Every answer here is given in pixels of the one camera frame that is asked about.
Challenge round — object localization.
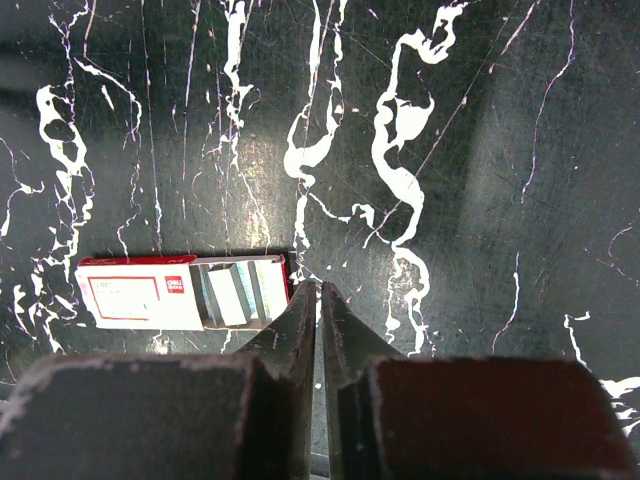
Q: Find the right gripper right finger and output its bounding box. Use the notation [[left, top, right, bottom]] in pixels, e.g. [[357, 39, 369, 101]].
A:
[[321, 283, 639, 479]]

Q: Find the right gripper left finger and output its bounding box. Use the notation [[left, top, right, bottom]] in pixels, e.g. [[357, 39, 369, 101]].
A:
[[1, 281, 316, 479]]

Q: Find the red white staple box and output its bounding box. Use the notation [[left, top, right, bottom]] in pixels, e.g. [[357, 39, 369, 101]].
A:
[[75, 255, 290, 331]]

